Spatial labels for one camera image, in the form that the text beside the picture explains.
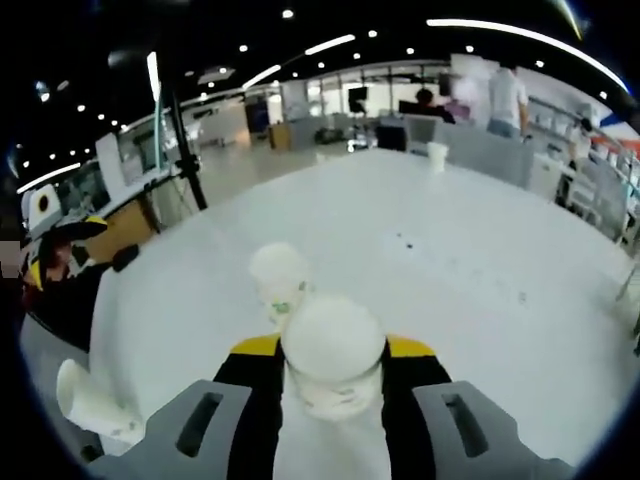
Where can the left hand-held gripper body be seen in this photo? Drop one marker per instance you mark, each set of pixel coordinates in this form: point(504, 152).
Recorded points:
point(42, 215)

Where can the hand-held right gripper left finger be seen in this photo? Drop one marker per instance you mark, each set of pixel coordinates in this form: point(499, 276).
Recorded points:
point(210, 430)

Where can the person's dark clothed torso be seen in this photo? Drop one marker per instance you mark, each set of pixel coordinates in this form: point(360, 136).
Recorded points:
point(65, 310)

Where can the grey desk partition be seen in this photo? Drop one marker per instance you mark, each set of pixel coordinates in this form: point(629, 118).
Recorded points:
point(475, 150)

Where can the wooden sided desk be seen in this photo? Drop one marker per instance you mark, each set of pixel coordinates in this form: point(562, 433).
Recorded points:
point(127, 225)

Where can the white table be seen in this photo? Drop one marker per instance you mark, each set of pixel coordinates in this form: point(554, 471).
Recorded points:
point(450, 325)

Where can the ceiling light strip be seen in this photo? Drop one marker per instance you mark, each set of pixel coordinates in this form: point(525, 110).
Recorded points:
point(450, 23)
point(330, 44)
point(262, 77)
point(49, 178)
point(152, 75)

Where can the dark blue board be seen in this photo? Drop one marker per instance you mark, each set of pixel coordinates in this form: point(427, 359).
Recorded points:
point(257, 115)

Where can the green printed white paper cup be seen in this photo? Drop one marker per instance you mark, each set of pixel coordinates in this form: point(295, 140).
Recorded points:
point(332, 340)
point(277, 272)
point(90, 400)

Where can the white framed office chair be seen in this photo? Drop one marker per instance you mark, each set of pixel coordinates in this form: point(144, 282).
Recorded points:
point(390, 137)

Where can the black display on stand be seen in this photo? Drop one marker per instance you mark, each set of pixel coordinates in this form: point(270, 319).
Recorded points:
point(358, 96)

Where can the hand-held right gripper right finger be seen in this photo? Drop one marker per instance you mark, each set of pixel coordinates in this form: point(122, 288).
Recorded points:
point(430, 430)

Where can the black tripod stand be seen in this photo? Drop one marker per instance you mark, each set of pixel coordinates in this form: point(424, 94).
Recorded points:
point(189, 162)

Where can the group of ceiling spotlights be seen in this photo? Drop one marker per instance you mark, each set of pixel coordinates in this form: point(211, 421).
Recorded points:
point(287, 13)

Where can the wooden cabinet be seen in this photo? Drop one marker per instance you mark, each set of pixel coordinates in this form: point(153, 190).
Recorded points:
point(280, 136)

